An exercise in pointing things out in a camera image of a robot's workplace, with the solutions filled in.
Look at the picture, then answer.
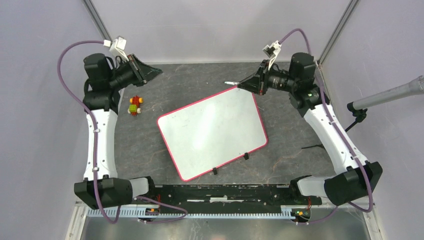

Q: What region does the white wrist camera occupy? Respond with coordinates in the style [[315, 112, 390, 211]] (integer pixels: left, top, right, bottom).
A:
[[262, 40, 282, 70], [103, 36, 129, 62]]

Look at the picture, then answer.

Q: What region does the grey microphone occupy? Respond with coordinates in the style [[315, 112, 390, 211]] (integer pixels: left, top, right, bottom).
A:
[[346, 75, 424, 112]]

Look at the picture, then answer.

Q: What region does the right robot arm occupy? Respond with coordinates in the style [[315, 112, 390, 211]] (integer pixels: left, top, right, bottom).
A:
[[236, 52, 383, 206]]

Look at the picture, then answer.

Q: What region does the colourful toy block car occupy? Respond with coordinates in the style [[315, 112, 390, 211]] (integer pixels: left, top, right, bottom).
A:
[[127, 95, 144, 116]]

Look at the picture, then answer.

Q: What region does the green capped whiteboard marker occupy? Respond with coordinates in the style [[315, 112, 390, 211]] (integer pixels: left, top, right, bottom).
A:
[[224, 81, 240, 86]]

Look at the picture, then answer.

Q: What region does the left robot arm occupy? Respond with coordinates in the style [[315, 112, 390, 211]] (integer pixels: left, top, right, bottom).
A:
[[74, 53, 163, 210]]

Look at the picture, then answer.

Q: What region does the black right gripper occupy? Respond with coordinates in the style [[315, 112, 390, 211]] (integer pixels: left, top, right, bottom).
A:
[[238, 59, 298, 96]]

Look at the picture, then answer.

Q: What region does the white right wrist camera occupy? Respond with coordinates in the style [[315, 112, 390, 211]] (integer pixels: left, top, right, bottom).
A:
[[262, 40, 282, 70]]

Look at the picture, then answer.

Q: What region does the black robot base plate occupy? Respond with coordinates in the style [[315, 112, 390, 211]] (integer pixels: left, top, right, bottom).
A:
[[145, 184, 323, 215]]

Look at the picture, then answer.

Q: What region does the white slotted cable duct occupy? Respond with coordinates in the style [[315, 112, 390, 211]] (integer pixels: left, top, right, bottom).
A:
[[86, 207, 294, 219]]

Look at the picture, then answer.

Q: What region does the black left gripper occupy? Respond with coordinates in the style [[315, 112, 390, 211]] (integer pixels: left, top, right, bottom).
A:
[[108, 53, 163, 91]]

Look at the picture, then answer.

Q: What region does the black microphone tripod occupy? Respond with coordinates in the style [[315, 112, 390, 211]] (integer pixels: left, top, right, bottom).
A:
[[301, 108, 368, 150]]

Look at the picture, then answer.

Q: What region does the aluminium front frame rail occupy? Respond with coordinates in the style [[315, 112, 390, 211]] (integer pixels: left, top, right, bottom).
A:
[[74, 184, 377, 209]]

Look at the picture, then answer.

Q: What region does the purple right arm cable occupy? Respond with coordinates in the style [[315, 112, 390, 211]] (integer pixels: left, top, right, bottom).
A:
[[278, 28, 375, 226]]

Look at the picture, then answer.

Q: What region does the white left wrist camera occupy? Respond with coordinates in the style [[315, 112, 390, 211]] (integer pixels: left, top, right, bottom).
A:
[[103, 36, 129, 62]]

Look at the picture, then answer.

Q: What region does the pink framed whiteboard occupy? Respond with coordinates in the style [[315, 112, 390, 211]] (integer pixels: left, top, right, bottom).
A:
[[156, 87, 268, 182]]

